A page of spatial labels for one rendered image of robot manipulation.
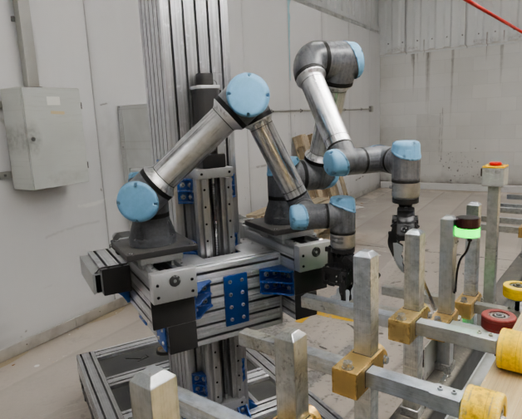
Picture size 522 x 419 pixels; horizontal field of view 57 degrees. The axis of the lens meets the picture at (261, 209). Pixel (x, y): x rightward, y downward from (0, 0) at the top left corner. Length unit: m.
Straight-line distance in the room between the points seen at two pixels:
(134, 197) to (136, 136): 2.39
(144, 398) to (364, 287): 0.50
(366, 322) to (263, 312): 0.85
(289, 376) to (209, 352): 1.14
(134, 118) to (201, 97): 2.11
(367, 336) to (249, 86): 0.72
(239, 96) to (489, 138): 7.90
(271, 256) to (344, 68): 0.67
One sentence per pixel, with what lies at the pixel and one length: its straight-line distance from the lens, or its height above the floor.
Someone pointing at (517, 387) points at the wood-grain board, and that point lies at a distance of 1.07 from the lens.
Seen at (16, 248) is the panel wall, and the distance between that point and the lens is 3.39.
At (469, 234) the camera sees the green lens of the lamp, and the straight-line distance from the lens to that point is 1.33.
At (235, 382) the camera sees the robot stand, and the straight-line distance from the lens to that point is 1.96.
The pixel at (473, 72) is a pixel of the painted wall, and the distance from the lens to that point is 9.08.
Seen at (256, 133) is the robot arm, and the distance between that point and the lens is 1.48.
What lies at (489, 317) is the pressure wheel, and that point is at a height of 0.91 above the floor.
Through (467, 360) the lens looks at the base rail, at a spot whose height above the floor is 0.70.
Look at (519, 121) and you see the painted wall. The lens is 8.99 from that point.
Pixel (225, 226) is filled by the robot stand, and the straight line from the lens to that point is 1.73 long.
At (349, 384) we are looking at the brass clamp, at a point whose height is 0.95.
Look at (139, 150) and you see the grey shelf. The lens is 3.72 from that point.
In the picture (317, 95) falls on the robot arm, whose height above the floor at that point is 1.47.
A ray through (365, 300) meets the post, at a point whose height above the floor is 1.08.
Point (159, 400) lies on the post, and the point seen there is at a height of 1.14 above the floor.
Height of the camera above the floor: 1.42
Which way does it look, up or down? 11 degrees down
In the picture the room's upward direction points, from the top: 3 degrees counter-clockwise
